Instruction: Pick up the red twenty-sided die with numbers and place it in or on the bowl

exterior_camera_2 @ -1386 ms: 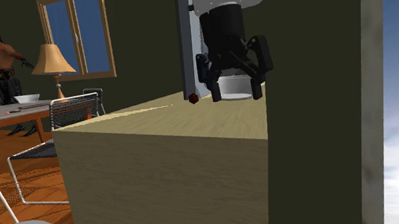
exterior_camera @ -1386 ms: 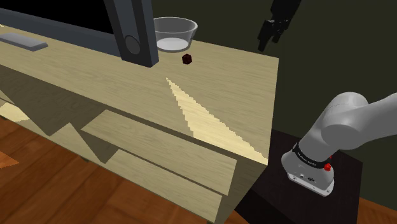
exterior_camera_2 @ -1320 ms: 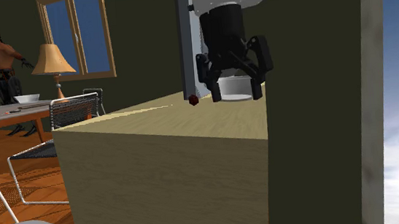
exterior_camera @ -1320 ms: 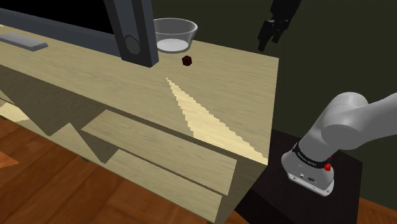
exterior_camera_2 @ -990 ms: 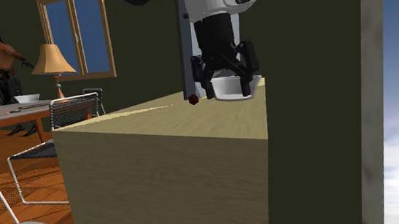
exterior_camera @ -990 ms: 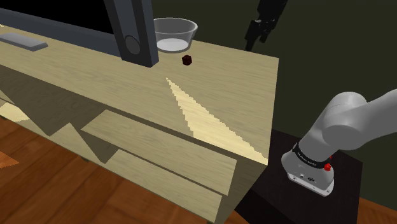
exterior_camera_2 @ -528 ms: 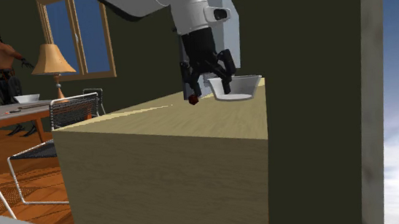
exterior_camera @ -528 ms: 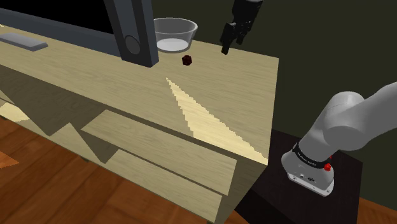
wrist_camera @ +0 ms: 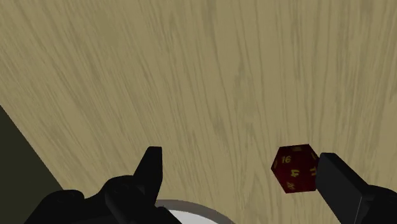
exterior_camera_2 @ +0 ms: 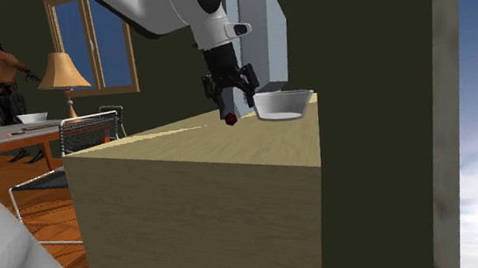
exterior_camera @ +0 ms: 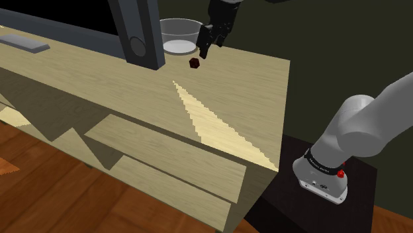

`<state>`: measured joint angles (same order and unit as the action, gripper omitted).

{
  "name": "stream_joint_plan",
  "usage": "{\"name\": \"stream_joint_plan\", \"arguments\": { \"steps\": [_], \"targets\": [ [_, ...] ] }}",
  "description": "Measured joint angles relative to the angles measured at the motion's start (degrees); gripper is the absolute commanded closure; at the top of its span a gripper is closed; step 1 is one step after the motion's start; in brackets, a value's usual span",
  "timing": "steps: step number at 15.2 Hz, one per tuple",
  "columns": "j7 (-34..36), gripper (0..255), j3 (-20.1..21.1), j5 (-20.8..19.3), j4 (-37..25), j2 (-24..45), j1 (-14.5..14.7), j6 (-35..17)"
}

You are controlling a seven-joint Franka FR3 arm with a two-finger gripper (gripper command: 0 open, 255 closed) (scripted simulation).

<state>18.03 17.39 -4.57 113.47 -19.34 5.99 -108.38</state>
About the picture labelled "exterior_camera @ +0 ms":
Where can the light wooden drawer chest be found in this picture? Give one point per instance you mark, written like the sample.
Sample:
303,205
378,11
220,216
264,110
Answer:
96,84

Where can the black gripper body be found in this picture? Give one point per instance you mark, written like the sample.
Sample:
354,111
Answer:
223,14

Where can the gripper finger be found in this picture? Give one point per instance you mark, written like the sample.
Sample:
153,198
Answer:
204,40
222,39

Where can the dark grey television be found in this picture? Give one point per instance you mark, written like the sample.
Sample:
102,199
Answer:
142,29

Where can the clear glass bowl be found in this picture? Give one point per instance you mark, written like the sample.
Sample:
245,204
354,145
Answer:
179,45

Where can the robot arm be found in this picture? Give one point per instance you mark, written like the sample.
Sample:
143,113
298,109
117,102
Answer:
355,124

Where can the grey flat slab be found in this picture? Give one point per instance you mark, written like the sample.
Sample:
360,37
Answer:
24,43

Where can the small dark red polyhedron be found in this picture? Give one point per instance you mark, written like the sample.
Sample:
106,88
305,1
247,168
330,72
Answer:
194,63

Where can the dark robot stand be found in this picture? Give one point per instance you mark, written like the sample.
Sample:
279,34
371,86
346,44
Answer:
290,209

